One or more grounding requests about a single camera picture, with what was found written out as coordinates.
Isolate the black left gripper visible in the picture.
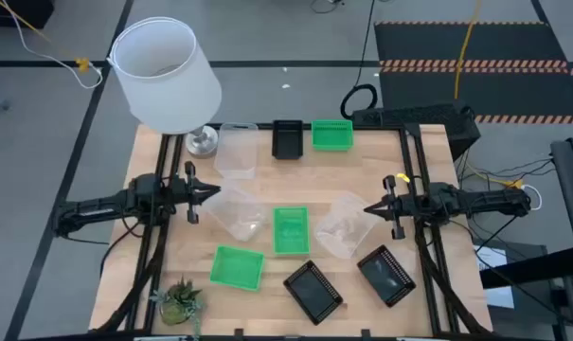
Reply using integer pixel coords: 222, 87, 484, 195
170, 161, 221, 225

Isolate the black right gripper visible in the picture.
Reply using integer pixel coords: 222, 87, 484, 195
363, 174, 424, 241

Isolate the clear plastic basket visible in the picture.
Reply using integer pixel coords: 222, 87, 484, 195
313, 191, 382, 260
213, 121, 260, 181
203, 182, 268, 242

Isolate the black plastic basket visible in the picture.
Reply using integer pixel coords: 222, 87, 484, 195
271, 119, 305, 161
356, 243, 418, 309
282, 259, 344, 326

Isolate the green plastic basket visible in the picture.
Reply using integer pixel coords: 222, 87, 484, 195
208, 244, 266, 292
272, 206, 312, 257
311, 118, 354, 153

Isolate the white shade table lamp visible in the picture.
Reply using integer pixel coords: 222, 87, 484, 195
106, 16, 224, 159

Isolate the black perforated computer case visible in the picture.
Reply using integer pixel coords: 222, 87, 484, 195
350, 102, 482, 160

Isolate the potted succulent plant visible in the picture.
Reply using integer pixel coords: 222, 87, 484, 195
148, 277, 206, 338

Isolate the white paper sheet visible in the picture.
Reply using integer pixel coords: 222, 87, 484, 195
474, 244, 517, 310

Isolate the black equipment stand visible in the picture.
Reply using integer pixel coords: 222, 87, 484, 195
477, 136, 573, 341

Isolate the black hazard-striped floor mat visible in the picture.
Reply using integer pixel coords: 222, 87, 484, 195
373, 20, 573, 125

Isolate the black box on floor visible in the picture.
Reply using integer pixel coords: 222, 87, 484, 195
0, 0, 55, 28

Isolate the black aluminium rig frame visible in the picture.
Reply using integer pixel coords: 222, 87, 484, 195
89, 121, 493, 341

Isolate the black coiled floor cable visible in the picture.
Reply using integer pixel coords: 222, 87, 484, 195
340, 0, 380, 120

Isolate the white power cable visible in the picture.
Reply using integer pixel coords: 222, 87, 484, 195
520, 183, 544, 212

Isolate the white floor cable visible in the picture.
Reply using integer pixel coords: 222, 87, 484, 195
1, 0, 105, 91

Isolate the yellow cord with connector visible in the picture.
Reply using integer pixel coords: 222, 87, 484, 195
0, 0, 92, 73

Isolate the yellow floor cable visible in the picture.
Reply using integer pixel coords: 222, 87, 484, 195
454, 0, 484, 100

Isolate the thin black floor cable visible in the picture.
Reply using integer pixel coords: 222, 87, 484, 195
310, 0, 347, 14

